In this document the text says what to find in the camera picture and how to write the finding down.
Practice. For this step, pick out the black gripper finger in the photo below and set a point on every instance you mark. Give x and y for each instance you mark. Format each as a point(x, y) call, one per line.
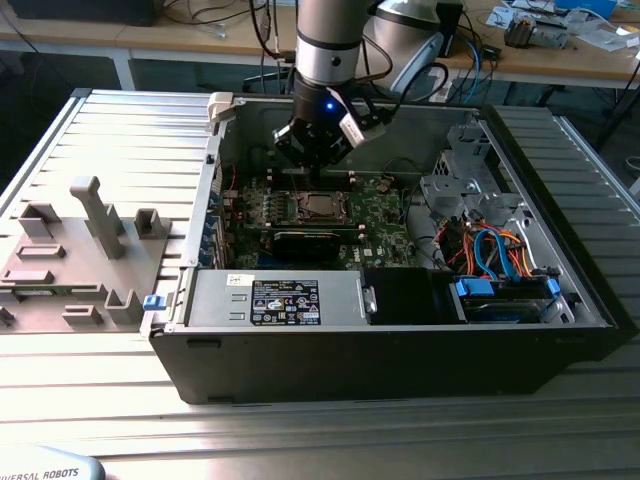
point(336, 145)
point(302, 142)

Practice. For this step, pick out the silver CPU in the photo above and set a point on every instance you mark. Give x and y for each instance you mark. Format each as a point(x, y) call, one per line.
point(321, 204)

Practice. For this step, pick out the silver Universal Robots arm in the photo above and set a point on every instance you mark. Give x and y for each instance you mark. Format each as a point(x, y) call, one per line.
point(327, 30)

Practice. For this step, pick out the copper CPU cooler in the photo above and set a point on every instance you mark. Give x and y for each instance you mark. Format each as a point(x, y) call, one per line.
point(517, 32)

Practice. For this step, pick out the coin cell battery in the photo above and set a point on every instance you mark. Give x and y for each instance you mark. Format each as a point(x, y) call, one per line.
point(384, 186)

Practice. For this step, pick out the beige case latch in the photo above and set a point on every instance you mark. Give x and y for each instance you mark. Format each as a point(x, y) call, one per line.
point(220, 106)

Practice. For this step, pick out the green motherboard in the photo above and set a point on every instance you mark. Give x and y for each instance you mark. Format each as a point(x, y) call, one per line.
point(385, 225)

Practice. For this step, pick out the black graphics card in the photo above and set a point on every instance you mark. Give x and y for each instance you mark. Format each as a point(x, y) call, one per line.
point(305, 245)

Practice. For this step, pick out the grey metal drive cage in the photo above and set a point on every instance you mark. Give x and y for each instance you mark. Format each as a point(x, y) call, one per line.
point(450, 192)

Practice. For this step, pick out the black upright box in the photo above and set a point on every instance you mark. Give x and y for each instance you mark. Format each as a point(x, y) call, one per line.
point(452, 25)

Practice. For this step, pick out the wooden desk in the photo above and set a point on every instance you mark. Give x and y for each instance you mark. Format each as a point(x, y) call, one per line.
point(150, 37)
point(550, 62)

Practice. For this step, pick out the grey power supply unit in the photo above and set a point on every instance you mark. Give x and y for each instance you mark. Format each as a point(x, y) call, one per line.
point(215, 300)

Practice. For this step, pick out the blue disk carrier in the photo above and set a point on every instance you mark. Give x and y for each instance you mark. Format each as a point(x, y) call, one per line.
point(472, 290)

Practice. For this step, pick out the blue case latch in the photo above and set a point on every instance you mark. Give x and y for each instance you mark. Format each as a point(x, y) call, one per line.
point(153, 303)

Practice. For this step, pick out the black PC case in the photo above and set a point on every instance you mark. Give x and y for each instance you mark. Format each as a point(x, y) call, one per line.
point(350, 365)

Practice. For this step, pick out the grey metal device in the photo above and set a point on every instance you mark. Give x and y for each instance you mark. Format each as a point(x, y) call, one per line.
point(550, 35)

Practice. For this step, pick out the black computer box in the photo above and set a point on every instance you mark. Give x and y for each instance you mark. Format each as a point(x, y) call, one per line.
point(75, 10)

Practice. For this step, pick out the grey parts rack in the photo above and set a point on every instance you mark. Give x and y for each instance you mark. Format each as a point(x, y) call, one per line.
point(75, 280)

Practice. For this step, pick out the blue box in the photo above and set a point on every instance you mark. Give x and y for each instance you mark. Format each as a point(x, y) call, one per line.
point(590, 5)

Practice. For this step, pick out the pale blue teach pendant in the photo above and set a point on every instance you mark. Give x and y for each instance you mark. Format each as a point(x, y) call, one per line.
point(50, 465)

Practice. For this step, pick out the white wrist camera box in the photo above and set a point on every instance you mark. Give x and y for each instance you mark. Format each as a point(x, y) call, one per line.
point(352, 132)

